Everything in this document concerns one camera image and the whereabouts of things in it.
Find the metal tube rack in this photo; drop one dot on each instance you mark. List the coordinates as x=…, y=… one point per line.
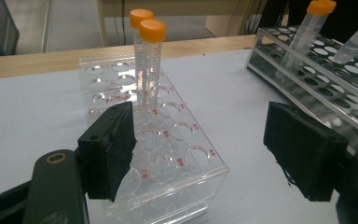
x=332, y=84

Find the orange-capped clear tube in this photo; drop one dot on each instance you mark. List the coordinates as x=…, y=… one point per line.
x=150, y=62
x=304, y=34
x=138, y=18
x=354, y=43
x=332, y=4

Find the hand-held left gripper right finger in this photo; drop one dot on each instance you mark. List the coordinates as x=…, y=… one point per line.
x=304, y=155

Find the clear acrylic tube rack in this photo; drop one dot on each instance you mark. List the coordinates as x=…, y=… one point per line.
x=167, y=161

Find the light wooden furniture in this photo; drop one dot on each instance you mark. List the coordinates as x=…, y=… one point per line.
x=180, y=17

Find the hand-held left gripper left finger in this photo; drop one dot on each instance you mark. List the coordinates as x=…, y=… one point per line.
x=108, y=155

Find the wooden table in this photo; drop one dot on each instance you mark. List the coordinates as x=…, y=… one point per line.
x=43, y=62

